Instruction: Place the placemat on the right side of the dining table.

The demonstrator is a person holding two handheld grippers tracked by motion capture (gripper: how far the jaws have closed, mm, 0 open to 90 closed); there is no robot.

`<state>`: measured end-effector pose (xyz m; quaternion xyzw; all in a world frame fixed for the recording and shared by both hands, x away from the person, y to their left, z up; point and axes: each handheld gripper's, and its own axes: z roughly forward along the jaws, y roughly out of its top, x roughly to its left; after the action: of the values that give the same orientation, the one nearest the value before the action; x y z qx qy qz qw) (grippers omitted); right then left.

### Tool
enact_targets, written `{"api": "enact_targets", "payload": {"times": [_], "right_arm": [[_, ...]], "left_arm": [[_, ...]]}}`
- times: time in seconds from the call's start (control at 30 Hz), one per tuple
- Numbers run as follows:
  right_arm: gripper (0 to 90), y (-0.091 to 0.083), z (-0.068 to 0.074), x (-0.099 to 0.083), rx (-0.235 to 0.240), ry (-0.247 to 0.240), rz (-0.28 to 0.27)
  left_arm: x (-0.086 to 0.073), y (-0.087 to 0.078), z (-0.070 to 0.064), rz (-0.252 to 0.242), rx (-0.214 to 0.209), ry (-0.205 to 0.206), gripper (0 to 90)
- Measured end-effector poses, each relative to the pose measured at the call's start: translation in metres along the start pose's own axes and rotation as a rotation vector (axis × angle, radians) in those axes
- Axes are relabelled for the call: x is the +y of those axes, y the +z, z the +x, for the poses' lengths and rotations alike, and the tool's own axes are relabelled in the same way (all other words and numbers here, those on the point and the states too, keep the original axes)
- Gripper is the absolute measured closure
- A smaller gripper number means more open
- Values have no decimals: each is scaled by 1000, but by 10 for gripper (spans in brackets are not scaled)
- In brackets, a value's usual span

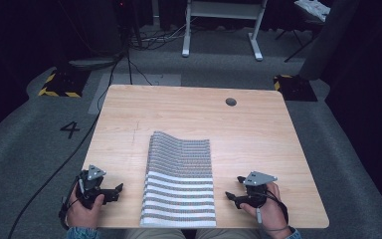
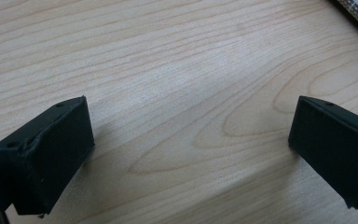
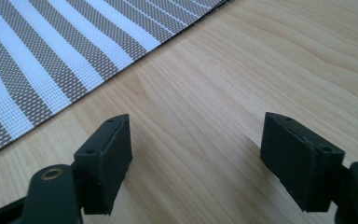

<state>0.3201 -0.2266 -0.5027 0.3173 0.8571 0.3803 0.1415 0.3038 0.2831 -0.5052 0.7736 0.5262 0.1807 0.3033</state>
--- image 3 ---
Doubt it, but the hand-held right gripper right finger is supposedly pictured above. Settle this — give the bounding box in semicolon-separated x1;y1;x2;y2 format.
259;111;346;214

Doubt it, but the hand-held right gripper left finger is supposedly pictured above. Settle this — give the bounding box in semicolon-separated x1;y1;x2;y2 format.
73;113;134;217

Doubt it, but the brown white striped woven placemat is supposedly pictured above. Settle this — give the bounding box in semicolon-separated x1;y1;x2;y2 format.
0;0;235;161

